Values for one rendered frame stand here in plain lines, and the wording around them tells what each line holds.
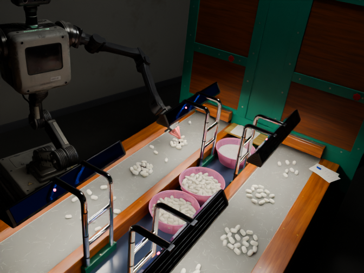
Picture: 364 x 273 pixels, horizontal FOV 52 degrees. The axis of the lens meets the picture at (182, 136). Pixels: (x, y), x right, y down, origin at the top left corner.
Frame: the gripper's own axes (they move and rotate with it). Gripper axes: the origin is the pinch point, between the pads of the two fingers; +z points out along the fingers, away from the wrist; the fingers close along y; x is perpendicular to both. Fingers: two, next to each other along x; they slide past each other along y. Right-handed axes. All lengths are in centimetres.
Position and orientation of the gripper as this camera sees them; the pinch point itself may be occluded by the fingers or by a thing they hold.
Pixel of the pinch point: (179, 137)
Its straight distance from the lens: 240.5
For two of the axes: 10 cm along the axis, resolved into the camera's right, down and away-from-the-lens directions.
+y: 5.5, -3.8, 7.5
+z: 5.7, 8.2, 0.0
